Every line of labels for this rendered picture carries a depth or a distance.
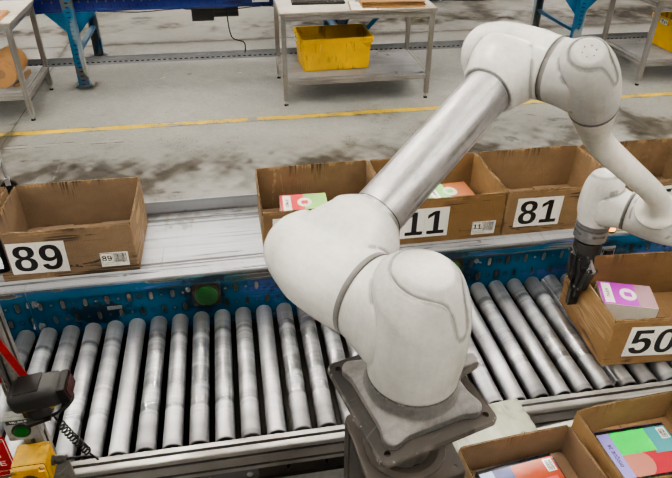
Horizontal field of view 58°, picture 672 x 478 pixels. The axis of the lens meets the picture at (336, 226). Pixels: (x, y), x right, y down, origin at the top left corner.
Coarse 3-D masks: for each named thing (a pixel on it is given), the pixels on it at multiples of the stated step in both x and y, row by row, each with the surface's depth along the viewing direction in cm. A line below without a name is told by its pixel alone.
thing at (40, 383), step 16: (16, 384) 122; (32, 384) 122; (48, 384) 122; (64, 384) 122; (16, 400) 120; (32, 400) 121; (48, 400) 121; (64, 400) 123; (32, 416) 125; (48, 416) 126
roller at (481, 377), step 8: (472, 344) 180; (472, 352) 177; (480, 360) 175; (480, 368) 172; (472, 376) 172; (480, 376) 170; (488, 376) 170; (480, 384) 168; (488, 384) 167; (480, 392) 167; (488, 392) 165; (496, 392) 165; (488, 400) 164; (496, 400) 163
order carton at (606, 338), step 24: (600, 264) 191; (624, 264) 192; (648, 264) 193; (576, 312) 186; (600, 312) 171; (600, 336) 172; (624, 336) 168; (600, 360) 173; (624, 360) 173; (648, 360) 174
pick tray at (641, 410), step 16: (624, 400) 150; (640, 400) 152; (656, 400) 153; (576, 416) 148; (592, 416) 150; (608, 416) 152; (624, 416) 154; (640, 416) 155; (656, 416) 157; (576, 432) 149; (592, 432) 142; (592, 448) 142; (608, 464) 137
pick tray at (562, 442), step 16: (528, 432) 142; (544, 432) 143; (560, 432) 144; (464, 448) 139; (480, 448) 140; (496, 448) 142; (512, 448) 144; (528, 448) 145; (544, 448) 147; (560, 448) 148; (576, 448) 142; (464, 464) 136; (480, 464) 144; (496, 464) 145; (560, 464) 145; (576, 464) 143; (592, 464) 136
